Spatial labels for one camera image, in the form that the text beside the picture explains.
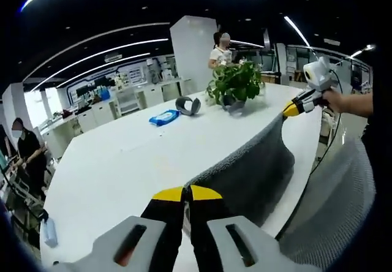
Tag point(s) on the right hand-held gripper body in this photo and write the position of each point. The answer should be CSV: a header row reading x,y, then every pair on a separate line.
x,y
318,76

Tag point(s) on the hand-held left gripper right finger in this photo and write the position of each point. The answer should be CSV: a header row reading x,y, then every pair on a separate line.
x,y
232,241

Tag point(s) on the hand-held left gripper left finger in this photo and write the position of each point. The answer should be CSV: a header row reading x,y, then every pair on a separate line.
x,y
137,241

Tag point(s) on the grey towel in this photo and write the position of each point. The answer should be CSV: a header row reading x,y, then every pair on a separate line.
x,y
254,168

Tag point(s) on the person's right hand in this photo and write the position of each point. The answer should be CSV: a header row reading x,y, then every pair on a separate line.
x,y
333,100

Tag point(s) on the green potted plant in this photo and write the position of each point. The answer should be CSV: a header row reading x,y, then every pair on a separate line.
x,y
235,82

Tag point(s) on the white table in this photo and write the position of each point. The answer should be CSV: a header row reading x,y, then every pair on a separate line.
x,y
122,168

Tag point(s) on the person's black shirt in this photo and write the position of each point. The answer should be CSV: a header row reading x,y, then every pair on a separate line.
x,y
375,143

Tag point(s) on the light blue box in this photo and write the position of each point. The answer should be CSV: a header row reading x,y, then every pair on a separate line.
x,y
49,232

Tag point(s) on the grey mesh office chair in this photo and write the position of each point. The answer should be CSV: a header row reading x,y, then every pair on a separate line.
x,y
333,198

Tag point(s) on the grey rolled band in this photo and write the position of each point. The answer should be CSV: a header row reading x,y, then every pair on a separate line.
x,y
186,106

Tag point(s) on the blue wet wipes pack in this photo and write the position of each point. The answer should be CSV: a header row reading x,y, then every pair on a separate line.
x,y
163,117

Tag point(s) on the white chair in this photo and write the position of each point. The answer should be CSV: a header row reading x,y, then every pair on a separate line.
x,y
127,99

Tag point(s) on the blue bag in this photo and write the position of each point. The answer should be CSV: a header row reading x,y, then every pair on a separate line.
x,y
104,93

